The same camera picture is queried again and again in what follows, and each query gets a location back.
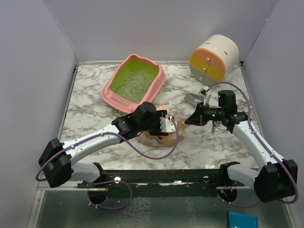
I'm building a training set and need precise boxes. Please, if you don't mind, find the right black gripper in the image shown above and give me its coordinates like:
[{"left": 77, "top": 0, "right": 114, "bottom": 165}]
[{"left": 185, "top": 101, "right": 225, "bottom": 126}]

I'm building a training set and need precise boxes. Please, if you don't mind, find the grey metal scoop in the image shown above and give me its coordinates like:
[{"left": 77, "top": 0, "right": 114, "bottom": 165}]
[{"left": 184, "top": 93, "right": 203, "bottom": 107}]

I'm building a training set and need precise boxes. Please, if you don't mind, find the peach cat litter bag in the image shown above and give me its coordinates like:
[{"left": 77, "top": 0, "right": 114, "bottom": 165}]
[{"left": 135, "top": 116, "right": 189, "bottom": 147}]

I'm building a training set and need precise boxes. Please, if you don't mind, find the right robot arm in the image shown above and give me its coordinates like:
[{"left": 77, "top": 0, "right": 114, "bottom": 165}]
[{"left": 185, "top": 90, "right": 298, "bottom": 203}]

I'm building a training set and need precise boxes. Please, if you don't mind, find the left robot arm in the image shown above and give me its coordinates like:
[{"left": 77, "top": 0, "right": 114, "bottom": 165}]
[{"left": 38, "top": 102, "right": 176, "bottom": 188}]

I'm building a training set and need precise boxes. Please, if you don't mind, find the green cat litter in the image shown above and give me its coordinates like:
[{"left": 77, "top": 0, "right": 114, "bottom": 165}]
[{"left": 114, "top": 72, "right": 154, "bottom": 104}]

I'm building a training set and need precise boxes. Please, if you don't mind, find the pink green litter box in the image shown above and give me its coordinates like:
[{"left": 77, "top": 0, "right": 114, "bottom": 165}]
[{"left": 101, "top": 54, "right": 166, "bottom": 114}]

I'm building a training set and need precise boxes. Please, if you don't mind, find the round cream drawer cabinet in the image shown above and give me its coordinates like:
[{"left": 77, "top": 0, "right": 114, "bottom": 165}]
[{"left": 189, "top": 35, "right": 239, "bottom": 86}]

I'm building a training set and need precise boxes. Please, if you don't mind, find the blue card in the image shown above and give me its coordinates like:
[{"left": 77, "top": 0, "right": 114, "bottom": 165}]
[{"left": 228, "top": 211, "right": 258, "bottom": 228}]

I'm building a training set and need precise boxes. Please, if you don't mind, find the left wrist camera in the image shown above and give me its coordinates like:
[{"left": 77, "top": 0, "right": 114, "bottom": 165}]
[{"left": 160, "top": 115, "right": 177, "bottom": 133}]

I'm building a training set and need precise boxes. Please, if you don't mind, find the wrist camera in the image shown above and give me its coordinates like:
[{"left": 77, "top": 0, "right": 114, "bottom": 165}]
[
  {"left": 199, "top": 86, "right": 211, "bottom": 106},
  {"left": 160, "top": 115, "right": 177, "bottom": 133}
]

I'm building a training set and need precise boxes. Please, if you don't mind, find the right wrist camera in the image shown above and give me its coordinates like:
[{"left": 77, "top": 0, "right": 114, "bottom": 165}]
[{"left": 199, "top": 86, "right": 211, "bottom": 106}]

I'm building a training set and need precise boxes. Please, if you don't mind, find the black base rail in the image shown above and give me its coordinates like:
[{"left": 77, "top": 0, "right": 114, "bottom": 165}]
[{"left": 77, "top": 169, "right": 243, "bottom": 198}]

